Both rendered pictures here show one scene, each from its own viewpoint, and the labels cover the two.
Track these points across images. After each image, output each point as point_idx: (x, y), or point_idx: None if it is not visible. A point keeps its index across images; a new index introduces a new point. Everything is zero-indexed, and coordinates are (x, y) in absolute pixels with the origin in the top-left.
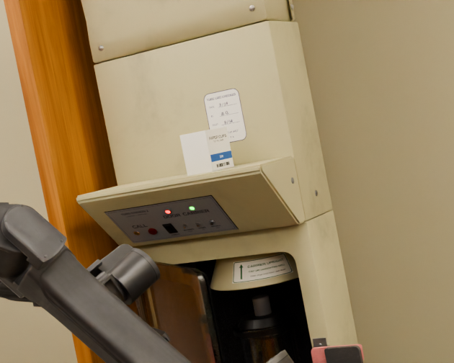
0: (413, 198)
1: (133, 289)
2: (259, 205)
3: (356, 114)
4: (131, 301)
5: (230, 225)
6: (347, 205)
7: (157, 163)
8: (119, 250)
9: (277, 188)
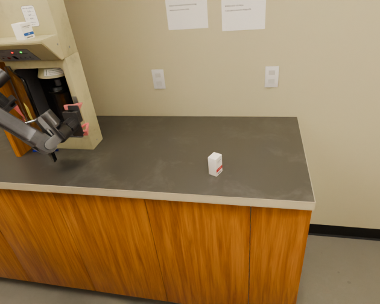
0: (114, 42)
1: None
2: (45, 53)
3: (93, 9)
4: (0, 87)
5: (37, 58)
6: (92, 43)
7: (7, 31)
8: None
9: (49, 48)
